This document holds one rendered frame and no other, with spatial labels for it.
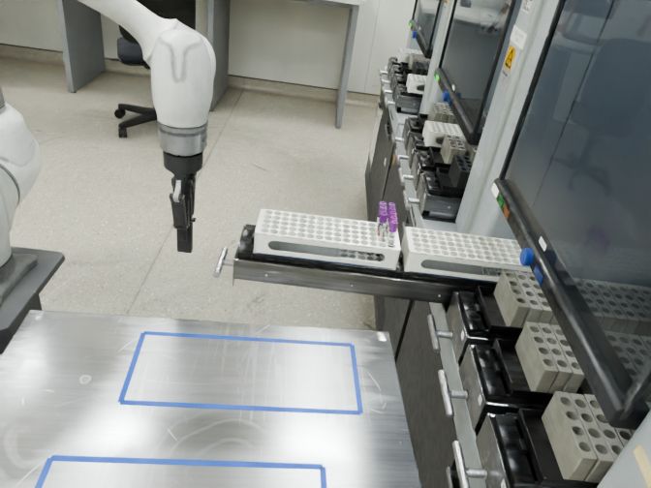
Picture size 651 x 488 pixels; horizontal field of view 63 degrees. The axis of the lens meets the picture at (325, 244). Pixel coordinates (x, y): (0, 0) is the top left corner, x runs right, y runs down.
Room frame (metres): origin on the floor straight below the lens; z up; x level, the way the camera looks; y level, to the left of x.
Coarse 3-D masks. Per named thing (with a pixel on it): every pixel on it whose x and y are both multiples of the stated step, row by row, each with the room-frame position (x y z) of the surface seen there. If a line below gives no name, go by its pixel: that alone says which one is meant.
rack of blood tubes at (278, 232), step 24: (264, 216) 0.97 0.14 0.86; (288, 216) 0.98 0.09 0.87; (312, 216) 1.00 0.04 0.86; (264, 240) 0.90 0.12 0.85; (288, 240) 0.90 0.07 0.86; (312, 240) 0.90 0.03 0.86; (336, 240) 0.93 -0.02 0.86; (360, 240) 0.93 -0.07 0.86; (384, 240) 0.95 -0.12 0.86; (360, 264) 0.91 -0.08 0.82; (384, 264) 0.91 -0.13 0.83
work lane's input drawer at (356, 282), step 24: (240, 240) 0.95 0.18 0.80; (216, 264) 0.93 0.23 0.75; (240, 264) 0.88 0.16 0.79; (264, 264) 0.88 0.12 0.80; (288, 264) 0.89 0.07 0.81; (312, 264) 0.90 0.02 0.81; (336, 264) 0.90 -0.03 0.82; (312, 288) 0.89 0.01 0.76; (336, 288) 0.89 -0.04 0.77; (360, 288) 0.89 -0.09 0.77; (384, 288) 0.89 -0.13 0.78; (408, 288) 0.90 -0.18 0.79; (432, 288) 0.90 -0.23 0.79; (456, 288) 0.90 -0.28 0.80
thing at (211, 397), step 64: (64, 320) 0.62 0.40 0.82; (128, 320) 0.64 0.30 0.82; (192, 320) 0.67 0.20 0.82; (0, 384) 0.48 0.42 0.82; (64, 384) 0.50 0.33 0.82; (128, 384) 0.52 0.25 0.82; (192, 384) 0.53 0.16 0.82; (256, 384) 0.55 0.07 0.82; (320, 384) 0.57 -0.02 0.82; (384, 384) 0.59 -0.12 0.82; (0, 448) 0.39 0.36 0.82; (64, 448) 0.40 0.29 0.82; (128, 448) 0.42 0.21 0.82; (192, 448) 0.43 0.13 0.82; (256, 448) 0.44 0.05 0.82; (320, 448) 0.46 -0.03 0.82; (384, 448) 0.47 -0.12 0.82
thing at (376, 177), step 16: (448, 0) 2.09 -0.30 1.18; (448, 16) 2.05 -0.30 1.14; (416, 48) 2.77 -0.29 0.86; (432, 64) 2.10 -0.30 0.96; (432, 80) 2.05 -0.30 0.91; (384, 112) 2.53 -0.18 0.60; (400, 112) 2.16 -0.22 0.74; (416, 112) 2.17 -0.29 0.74; (384, 128) 2.42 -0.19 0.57; (384, 144) 2.31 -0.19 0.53; (368, 160) 2.80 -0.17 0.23; (384, 160) 2.21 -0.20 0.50; (368, 176) 2.66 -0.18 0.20; (384, 176) 2.12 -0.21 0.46; (368, 192) 2.54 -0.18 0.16; (384, 192) 2.05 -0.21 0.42; (368, 208) 2.41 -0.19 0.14
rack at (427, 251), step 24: (408, 240) 0.96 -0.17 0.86; (432, 240) 0.98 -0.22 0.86; (456, 240) 1.00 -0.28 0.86; (480, 240) 1.02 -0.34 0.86; (504, 240) 1.02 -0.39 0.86; (408, 264) 0.92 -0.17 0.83; (432, 264) 0.97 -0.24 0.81; (456, 264) 0.98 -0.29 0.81; (480, 264) 0.92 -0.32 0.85; (504, 264) 0.93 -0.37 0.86
